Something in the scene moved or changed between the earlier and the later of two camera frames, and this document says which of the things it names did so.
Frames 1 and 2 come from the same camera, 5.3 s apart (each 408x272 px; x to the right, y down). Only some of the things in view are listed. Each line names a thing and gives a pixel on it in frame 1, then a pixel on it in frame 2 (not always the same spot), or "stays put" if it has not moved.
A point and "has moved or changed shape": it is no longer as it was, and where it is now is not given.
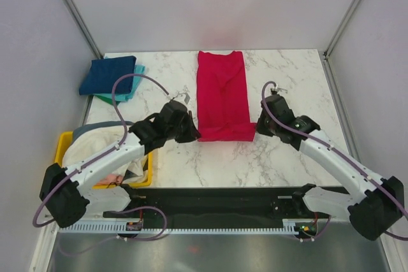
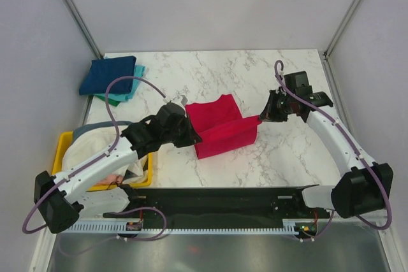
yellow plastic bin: x=62 y=140 stays put
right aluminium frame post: x=326 y=55 stays put
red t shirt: x=222 y=109 has moved or changed shape
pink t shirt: x=111 y=178 stays put
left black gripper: x=192 y=133 stays put
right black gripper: x=261 y=127 → x=269 y=113
